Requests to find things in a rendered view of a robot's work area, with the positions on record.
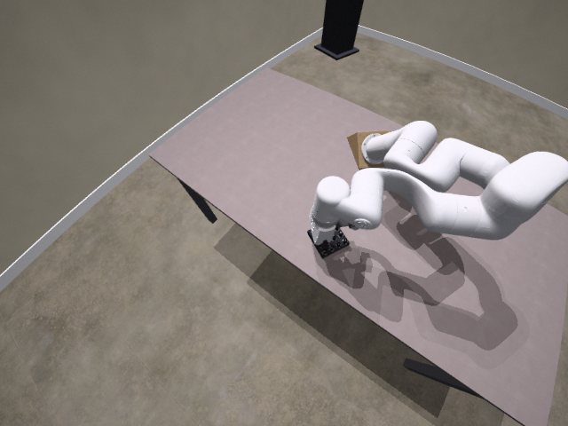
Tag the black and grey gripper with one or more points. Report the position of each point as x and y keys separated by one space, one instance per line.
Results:
x=321 y=234

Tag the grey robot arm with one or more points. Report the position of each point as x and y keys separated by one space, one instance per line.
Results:
x=514 y=195

